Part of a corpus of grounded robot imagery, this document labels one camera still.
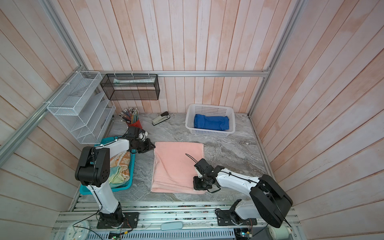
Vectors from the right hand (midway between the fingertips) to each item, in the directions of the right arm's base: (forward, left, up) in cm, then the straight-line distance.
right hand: (195, 186), depth 85 cm
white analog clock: (-23, +55, +4) cm, 60 cm away
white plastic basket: (+57, -11, +7) cm, 59 cm away
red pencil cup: (+40, +42, +9) cm, 58 cm away
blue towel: (+47, -19, +3) cm, 51 cm away
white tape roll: (-21, -38, +8) cm, 44 cm away
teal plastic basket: (-6, +57, +11) cm, 58 cm away
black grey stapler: (+51, +25, +4) cm, 57 cm away
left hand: (+23, +27, +4) cm, 36 cm away
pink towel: (+12, +14, -3) cm, 19 cm away
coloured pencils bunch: (+40, +44, +17) cm, 62 cm away
